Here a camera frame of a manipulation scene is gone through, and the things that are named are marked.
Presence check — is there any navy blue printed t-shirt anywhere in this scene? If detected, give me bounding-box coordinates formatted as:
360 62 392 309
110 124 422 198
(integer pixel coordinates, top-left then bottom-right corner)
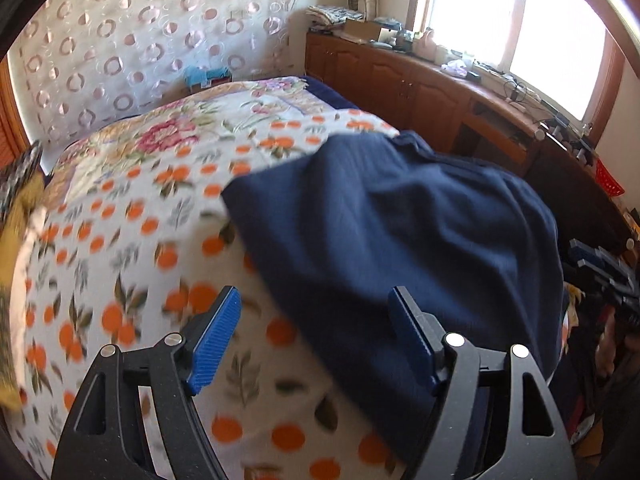
222 131 564 463

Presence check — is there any red plastic basket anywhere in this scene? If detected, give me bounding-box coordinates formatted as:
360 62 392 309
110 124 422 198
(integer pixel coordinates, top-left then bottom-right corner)
596 158 625 197

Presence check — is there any orange print bed sheet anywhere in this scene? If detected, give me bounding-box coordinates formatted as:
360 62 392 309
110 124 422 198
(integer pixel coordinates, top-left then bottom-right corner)
6 110 404 479

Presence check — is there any long wooden side cabinet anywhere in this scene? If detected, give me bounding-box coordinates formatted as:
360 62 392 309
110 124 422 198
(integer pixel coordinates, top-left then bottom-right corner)
305 32 634 252

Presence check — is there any brown patterned folded blanket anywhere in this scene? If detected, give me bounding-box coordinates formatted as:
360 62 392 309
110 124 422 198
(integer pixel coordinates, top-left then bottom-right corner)
1 141 44 411

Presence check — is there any floral quilt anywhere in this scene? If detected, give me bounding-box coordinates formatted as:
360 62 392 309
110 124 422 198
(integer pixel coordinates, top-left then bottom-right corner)
44 76 334 208

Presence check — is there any red wooden wardrobe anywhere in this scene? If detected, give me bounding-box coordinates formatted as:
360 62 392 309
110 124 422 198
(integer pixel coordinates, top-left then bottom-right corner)
0 56 30 168

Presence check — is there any navy blue bed mattress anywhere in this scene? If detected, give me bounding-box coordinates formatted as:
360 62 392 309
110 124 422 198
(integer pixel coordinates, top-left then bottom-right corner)
303 76 358 110

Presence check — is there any cardboard box on cabinet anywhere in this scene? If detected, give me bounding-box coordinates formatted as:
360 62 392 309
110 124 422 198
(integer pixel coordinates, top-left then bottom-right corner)
343 20 382 42

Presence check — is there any blue box on bed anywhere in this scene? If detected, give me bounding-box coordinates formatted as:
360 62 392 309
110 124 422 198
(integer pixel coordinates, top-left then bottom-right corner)
183 67 232 93

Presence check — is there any stack of folded cloths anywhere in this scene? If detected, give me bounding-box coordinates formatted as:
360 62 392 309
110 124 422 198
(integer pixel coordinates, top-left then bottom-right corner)
306 6 364 27

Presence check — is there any white circle pattern curtain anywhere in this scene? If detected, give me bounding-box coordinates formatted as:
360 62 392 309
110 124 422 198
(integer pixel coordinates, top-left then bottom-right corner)
9 0 297 148

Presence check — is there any window with wooden frame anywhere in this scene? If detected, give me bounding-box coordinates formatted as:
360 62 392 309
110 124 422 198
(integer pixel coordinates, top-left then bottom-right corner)
408 0 625 144

